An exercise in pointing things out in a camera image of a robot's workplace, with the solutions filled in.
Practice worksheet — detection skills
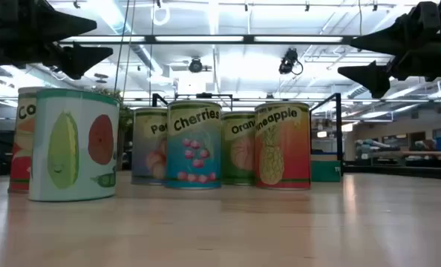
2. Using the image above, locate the red orange corn can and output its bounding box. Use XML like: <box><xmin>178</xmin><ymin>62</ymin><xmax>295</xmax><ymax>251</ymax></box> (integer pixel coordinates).
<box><xmin>7</xmin><ymin>86</ymin><xmax>45</xmax><ymax>194</ymax></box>

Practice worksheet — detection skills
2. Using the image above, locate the orange red pineapple can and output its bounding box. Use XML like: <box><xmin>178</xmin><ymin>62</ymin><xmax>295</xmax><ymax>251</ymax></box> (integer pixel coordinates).
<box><xmin>254</xmin><ymin>102</ymin><xmax>312</xmax><ymax>191</ymax></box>

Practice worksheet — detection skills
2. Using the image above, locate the teal box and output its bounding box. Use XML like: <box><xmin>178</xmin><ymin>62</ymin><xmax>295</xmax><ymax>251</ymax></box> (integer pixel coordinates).
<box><xmin>310</xmin><ymin>159</ymin><xmax>342</xmax><ymax>183</ymax></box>

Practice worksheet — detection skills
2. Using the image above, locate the white mixed vegetables can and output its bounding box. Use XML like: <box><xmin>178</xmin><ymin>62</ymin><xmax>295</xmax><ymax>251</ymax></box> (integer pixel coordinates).
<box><xmin>28</xmin><ymin>88</ymin><xmax>120</xmax><ymax>202</ymax></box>

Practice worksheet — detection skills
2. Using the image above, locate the metal-legged wooden workbench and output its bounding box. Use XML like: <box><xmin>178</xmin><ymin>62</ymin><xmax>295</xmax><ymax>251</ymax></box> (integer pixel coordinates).
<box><xmin>357</xmin><ymin>149</ymin><xmax>441</xmax><ymax>168</ymax></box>

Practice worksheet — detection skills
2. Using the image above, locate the overhead light bar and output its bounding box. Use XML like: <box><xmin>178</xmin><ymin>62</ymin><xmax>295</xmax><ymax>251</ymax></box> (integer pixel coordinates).
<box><xmin>59</xmin><ymin>34</ymin><xmax>359</xmax><ymax>46</ymax></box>

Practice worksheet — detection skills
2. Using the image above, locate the round black ceiling camera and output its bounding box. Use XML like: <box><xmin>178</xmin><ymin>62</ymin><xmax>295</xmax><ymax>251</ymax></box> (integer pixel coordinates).
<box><xmin>189</xmin><ymin>58</ymin><xmax>204</xmax><ymax>74</ymax></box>

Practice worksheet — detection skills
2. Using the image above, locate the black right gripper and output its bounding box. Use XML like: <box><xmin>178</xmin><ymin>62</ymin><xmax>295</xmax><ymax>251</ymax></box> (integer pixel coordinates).
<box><xmin>337</xmin><ymin>0</ymin><xmax>441</xmax><ymax>99</ymax></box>

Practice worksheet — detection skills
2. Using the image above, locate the purple peach can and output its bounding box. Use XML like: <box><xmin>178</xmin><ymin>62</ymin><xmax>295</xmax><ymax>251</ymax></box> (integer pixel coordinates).
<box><xmin>131</xmin><ymin>107</ymin><xmax>169</xmax><ymax>186</ymax></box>

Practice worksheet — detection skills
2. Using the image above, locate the black overhead camera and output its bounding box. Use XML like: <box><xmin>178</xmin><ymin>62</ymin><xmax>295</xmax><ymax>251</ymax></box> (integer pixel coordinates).
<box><xmin>278</xmin><ymin>47</ymin><xmax>304</xmax><ymax>76</ymax></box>

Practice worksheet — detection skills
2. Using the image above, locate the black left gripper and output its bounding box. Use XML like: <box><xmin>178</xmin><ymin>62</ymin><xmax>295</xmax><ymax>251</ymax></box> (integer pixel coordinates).
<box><xmin>0</xmin><ymin>0</ymin><xmax>114</xmax><ymax>81</ymax></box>

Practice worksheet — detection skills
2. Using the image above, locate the teal cherries can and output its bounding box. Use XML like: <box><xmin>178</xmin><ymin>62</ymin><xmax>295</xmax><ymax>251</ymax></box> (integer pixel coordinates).
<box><xmin>165</xmin><ymin>99</ymin><xmax>223</xmax><ymax>191</ymax></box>

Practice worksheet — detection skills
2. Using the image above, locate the green oranges can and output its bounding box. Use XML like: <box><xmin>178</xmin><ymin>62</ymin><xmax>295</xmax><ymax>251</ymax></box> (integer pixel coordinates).
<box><xmin>220</xmin><ymin>111</ymin><xmax>259</xmax><ymax>186</ymax></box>

